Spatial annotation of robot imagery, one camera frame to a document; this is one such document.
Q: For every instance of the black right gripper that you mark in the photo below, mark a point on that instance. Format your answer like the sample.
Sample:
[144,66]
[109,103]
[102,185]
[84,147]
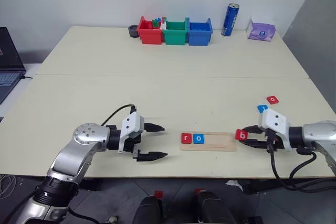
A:
[273,140]

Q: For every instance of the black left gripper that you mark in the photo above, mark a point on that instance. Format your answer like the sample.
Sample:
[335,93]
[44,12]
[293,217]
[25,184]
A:
[134,144]

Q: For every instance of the red letter block b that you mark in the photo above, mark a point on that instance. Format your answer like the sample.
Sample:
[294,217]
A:
[241,135]

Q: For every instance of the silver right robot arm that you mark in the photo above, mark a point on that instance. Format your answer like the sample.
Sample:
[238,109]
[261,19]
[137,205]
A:
[315,137]

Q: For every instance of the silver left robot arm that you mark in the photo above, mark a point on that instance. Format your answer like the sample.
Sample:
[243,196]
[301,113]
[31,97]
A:
[78,142]

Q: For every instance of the blue letter block t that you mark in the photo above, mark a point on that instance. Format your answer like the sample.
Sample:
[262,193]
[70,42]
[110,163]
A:
[262,108]

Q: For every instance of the red letter block r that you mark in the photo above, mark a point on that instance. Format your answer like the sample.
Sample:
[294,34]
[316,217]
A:
[186,138]

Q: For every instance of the red letter block o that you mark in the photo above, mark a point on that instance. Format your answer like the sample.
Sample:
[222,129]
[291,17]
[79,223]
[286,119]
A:
[273,100]

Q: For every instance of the wooden letter tray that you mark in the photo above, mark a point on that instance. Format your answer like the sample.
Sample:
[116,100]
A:
[208,141]

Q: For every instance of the blue letter block o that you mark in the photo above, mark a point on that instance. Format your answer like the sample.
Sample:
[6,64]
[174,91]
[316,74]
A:
[198,138]

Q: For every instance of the dark rounded robot leg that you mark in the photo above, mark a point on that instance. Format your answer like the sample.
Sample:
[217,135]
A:
[148,209]
[212,208]

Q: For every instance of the purple tissue pack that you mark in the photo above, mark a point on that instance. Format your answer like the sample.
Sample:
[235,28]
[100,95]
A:
[261,32]

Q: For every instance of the red plastic bin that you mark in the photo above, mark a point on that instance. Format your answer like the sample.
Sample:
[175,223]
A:
[149,33]

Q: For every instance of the green plastic bin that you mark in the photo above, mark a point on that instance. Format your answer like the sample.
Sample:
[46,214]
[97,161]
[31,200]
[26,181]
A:
[175,33]

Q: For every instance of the dark grey round cup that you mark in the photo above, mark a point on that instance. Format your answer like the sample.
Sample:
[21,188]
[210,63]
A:
[133,31]

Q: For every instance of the blue plastic bin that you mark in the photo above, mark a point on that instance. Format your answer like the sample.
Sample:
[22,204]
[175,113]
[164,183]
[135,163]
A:
[200,33]

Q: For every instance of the blue drink can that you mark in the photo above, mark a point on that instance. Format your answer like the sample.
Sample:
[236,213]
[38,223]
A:
[230,20]

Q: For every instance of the small toys in red bin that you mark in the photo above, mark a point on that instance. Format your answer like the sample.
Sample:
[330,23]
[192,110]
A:
[157,22]

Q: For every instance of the black laptop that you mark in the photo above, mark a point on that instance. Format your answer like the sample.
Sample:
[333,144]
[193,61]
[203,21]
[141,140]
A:
[8,61]

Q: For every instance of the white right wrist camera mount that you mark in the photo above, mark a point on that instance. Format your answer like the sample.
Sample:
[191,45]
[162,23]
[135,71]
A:
[275,125]

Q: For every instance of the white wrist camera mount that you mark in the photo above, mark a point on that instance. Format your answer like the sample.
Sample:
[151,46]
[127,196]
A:
[131,124]
[275,125]

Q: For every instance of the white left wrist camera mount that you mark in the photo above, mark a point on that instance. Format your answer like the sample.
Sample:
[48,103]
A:
[131,124]

